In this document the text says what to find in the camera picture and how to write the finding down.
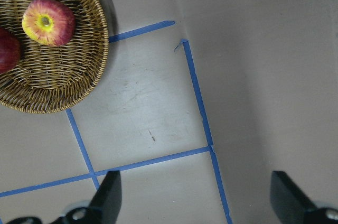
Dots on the dark red basket apple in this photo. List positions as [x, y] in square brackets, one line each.
[10, 51]

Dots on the round wicker basket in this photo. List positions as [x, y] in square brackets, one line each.
[52, 79]

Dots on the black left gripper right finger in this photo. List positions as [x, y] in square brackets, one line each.
[292, 205]

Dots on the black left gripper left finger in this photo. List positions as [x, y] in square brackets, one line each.
[104, 207]

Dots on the yellow-red striped apple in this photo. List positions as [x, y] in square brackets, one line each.
[49, 22]

